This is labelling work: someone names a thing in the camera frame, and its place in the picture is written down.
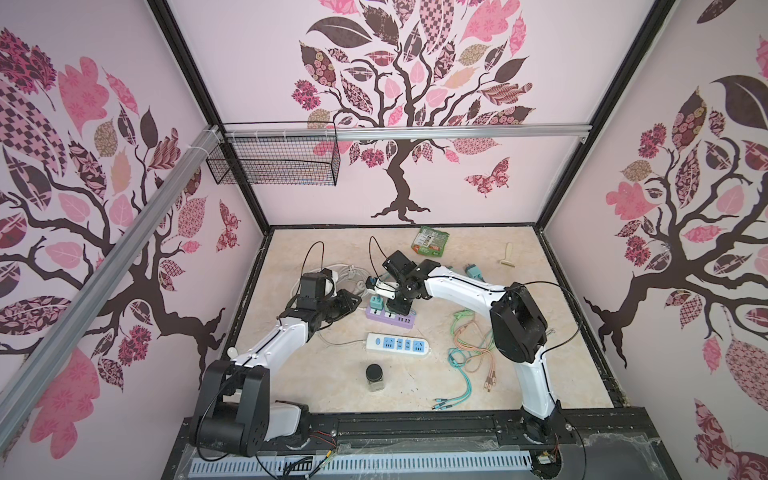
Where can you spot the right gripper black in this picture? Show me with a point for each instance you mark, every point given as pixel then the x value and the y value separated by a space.
pixel 402 309

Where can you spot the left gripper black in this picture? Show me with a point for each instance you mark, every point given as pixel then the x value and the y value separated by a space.
pixel 348 305

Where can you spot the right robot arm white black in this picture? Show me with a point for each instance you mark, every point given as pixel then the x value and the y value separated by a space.
pixel 517 324

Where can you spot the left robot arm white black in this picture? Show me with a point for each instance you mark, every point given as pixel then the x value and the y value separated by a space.
pixel 234 413

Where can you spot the teal green charger plug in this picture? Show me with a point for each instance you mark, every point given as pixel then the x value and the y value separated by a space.
pixel 474 272

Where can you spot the purple power strip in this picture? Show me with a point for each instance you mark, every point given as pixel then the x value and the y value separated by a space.
pixel 389 318

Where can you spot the green snack packet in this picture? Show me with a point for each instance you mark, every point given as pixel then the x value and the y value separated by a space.
pixel 430 242

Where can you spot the white blue power strip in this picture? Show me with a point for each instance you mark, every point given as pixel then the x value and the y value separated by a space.
pixel 401 345

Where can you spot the small wooden brush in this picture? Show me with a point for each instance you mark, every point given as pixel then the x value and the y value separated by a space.
pixel 508 259

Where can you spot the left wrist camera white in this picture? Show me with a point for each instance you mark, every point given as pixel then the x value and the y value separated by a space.
pixel 330 278

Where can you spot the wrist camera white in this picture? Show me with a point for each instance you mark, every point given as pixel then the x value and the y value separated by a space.
pixel 382 288
pixel 330 278

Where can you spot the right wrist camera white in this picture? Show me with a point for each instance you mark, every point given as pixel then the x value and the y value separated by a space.
pixel 382 288

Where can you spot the black wire mesh basket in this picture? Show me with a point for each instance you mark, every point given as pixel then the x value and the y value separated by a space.
pixel 290 153

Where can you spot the white slotted cable duct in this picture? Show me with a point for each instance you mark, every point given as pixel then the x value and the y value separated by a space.
pixel 358 466

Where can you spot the aluminium rail bar back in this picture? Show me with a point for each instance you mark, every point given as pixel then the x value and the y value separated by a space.
pixel 408 132

